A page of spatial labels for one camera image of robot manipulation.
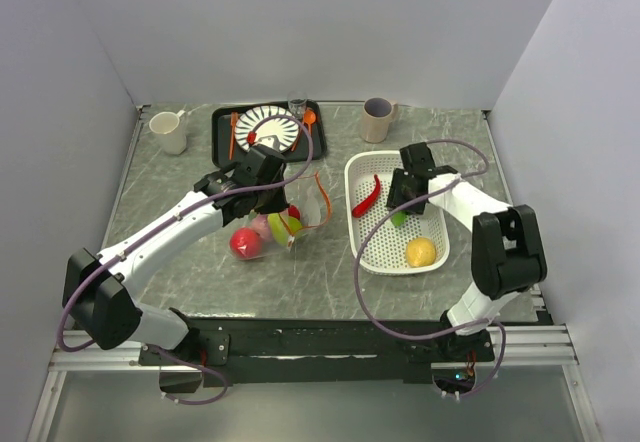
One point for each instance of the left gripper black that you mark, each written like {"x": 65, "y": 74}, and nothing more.
{"x": 279, "y": 204}

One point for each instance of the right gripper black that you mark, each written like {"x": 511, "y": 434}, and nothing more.
{"x": 399, "y": 178}

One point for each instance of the green cucumber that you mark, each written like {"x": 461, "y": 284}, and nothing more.
{"x": 399, "y": 218}

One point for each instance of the red strawberry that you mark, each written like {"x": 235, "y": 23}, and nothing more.
{"x": 294, "y": 212}

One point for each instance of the purple onion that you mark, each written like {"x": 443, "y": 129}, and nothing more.
{"x": 260, "y": 225}

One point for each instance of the red chili pepper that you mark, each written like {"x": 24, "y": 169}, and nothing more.
{"x": 367, "y": 203}

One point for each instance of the clear zip top bag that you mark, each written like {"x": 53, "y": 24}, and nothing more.
{"x": 309, "y": 195}

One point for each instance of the green pear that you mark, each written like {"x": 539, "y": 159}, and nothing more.
{"x": 283, "y": 228}

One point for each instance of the yellow lemon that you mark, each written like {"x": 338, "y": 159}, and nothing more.
{"x": 420, "y": 252}

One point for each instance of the red apple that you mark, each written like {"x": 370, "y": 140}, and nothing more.
{"x": 245, "y": 243}

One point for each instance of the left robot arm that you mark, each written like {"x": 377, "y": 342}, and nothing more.
{"x": 102, "y": 292}

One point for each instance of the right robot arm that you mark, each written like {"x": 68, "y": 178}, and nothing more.
{"x": 507, "y": 255}

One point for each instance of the black tray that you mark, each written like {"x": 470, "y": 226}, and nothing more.
{"x": 220, "y": 125}

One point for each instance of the striped white plate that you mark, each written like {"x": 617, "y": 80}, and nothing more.
{"x": 264, "y": 120}

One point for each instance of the orange fork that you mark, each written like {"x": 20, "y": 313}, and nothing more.
{"x": 233, "y": 121}

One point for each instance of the white plastic basket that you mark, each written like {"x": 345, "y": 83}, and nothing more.
{"x": 385, "y": 254}

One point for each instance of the orange spoon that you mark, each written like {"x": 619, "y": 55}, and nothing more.
{"x": 309, "y": 119}

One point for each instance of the beige mug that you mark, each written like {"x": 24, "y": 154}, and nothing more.
{"x": 377, "y": 116}

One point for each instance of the clear glass cup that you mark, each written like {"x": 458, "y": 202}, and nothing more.
{"x": 297, "y": 104}

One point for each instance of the white cup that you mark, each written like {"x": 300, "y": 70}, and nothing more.
{"x": 169, "y": 131}

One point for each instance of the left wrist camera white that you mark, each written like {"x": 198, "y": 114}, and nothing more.
{"x": 271, "y": 141}

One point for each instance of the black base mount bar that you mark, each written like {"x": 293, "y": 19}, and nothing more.
{"x": 250, "y": 351}

